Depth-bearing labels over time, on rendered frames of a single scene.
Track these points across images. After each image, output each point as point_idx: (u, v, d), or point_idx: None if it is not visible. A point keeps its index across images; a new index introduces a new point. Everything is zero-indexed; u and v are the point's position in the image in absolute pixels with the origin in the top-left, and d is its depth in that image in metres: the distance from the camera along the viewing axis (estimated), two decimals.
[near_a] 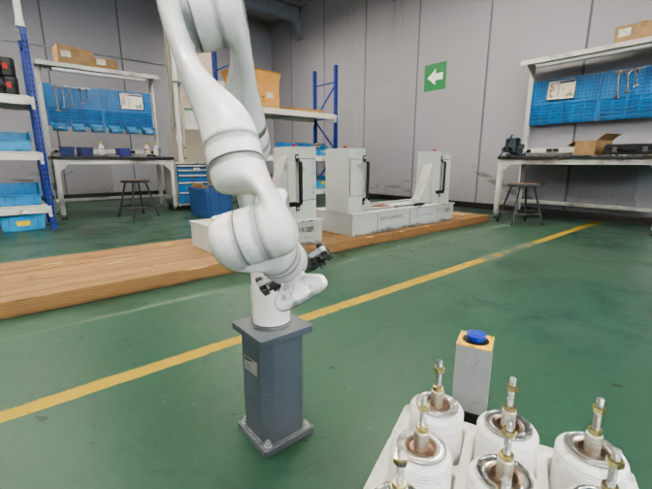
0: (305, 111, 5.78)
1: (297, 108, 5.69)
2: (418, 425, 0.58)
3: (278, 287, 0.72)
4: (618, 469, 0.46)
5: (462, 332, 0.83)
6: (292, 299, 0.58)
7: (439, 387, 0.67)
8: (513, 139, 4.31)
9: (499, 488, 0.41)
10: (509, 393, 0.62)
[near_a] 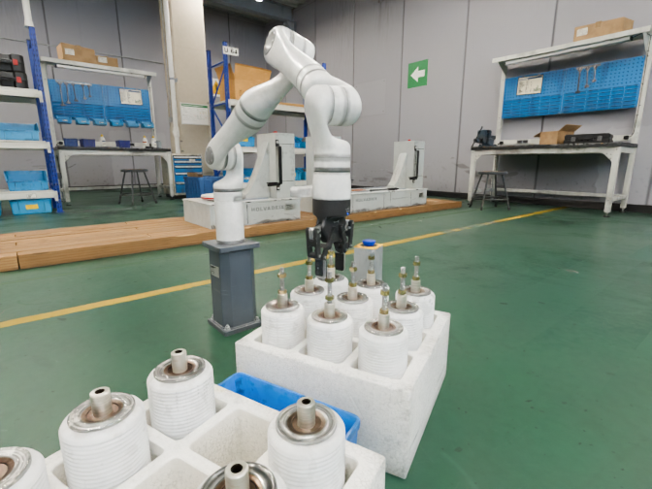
0: (294, 106, 6.13)
1: (287, 103, 6.04)
2: (307, 276, 0.92)
3: (337, 251, 0.78)
4: (404, 278, 0.81)
5: (362, 243, 1.18)
6: (309, 185, 0.77)
7: (331, 265, 1.02)
8: (484, 130, 4.66)
9: (330, 278, 0.75)
10: (370, 261, 0.97)
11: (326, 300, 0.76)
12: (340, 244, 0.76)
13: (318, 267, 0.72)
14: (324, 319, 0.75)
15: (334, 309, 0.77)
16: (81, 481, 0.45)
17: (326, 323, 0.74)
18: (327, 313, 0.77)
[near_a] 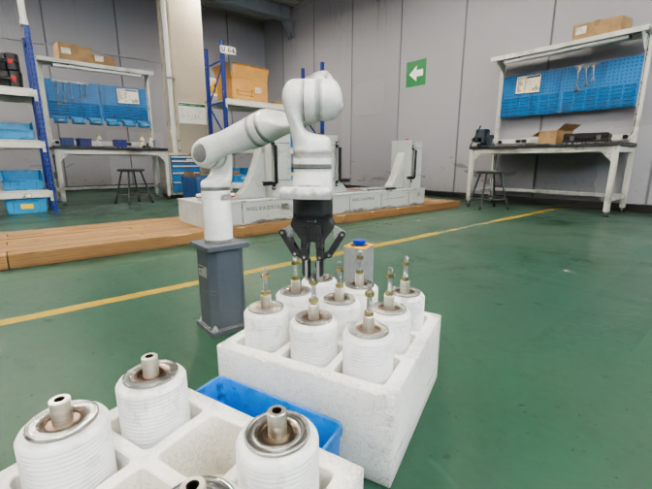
0: None
1: None
2: (293, 276, 0.90)
3: (307, 259, 0.72)
4: (391, 279, 0.78)
5: (352, 242, 1.16)
6: (296, 186, 0.63)
7: None
8: (482, 130, 4.63)
9: (312, 280, 0.73)
10: (358, 261, 0.94)
11: (309, 302, 0.74)
12: (309, 245, 0.72)
13: (323, 266, 0.73)
14: (308, 321, 0.72)
15: (318, 309, 0.74)
16: None
17: (309, 325, 0.71)
18: (310, 315, 0.74)
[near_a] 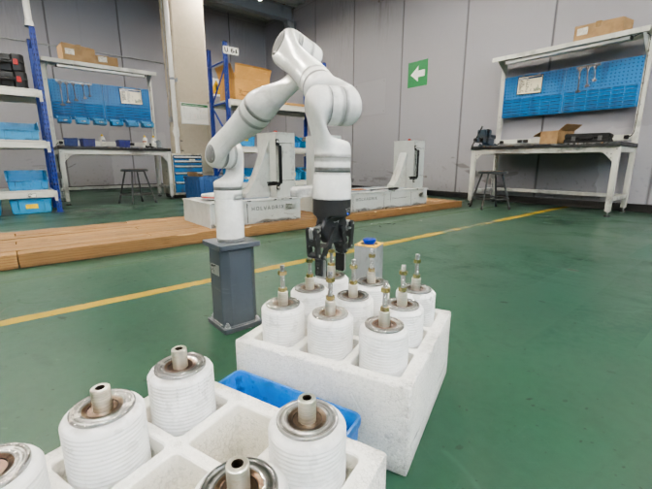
0: (294, 106, 6.13)
1: (287, 103, 6.04)
2: (307, 273, 0.92)
3: (338, 251, 0.78)
4: (405, 277, 0.81)
5: (362, 241, 1.18)
6: (309, 185, 0.77)
7: (331, 263, 1.02)
8: (484, 130, 4.65)
9: (327, 277, 0.76)
10: (370, 259, 0.96)
11: (331, 297, 0.78)
12: (340, 244, 0.76)
13: (318, 267, 0.72)
14: (325, 316, 0.75)
15: (335, 306, 0.77)
16: (81, 477, 0.44)
17: (327, 320, 0.74)
18: (327, 310, 0.76)
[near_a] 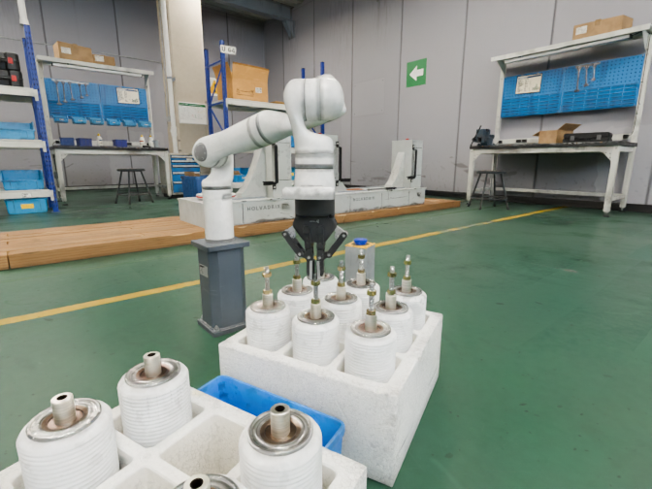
0: None
1: None
2: (294, 275, 0.90)
3: (311, 259, 0.72)
4: (393, 278, 0.78)
5: (353, 242, 1.16)
6: (299, 186, 0.63)
7: None
8: (482, 129, 4.63)
9: (316, 281, 0.73)
10: (360, 260, 0.94)
11: (311, 303, 0.74)
12: (312, 245, 0.72)
13: (323, 266, 0.73)
14: (302, 316, 0.74)
15: (316, 309, 0.73)
16: None
17: (298, 319, 0.73)
18: (309, 312, 0.75)
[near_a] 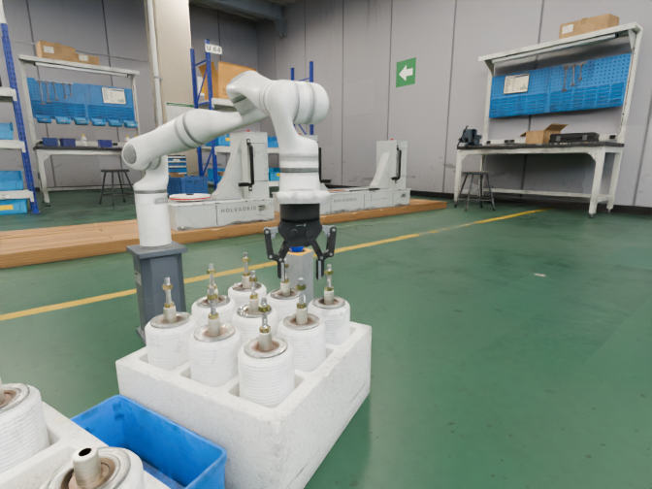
0: None
1: None
2: (210, 285, 0.84)
3: (282, 261, 0.70)
4: (302, 290, 0.73)
5: None
6: (294, 191, 0.62)
7: (245, 273, 0.94)
8: (470, 130, 4.57)
9: (211, 295, 0.67)
10: None
11: (209, 318, 0.68)
12: None
13: (323, 266, 0.73)
14: (199, 332, 0.69)
15: (213, 326, 0.68)
16: None
17: (193, 336, 0.68)
18: (208, 328, 0.69)
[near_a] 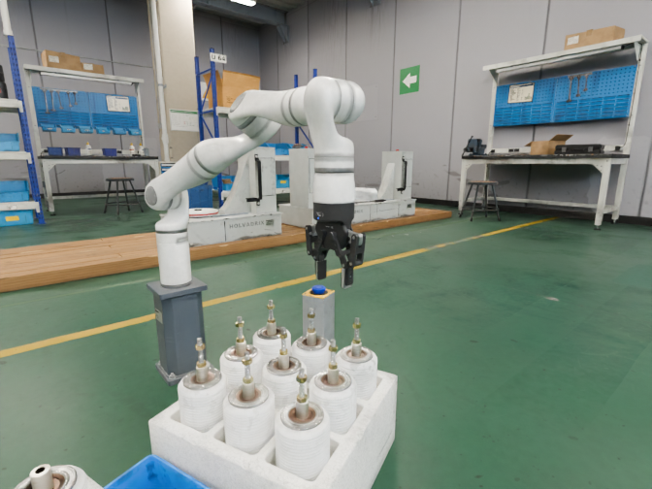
0: None
1: None
2: (238, 338, 0.85)
3: (349, 266, 0.67)
4: None
5: None
6: (364, 187, 0.70)
7: (271, 319, 0.94)
8: (474, 140, 4.58)
9: (246, 360, 0.68)
10: (309, 319, 0.89)
11: (244, 382, 0.69)
12: (341, 255, 0.67)
13: (316, 265, 0.73)
14: (234, 395, 0.70)
15: (247, 390, 0.69)
16: None
17: (228, 400, 0.69)
18: (243, 391, 0.70)
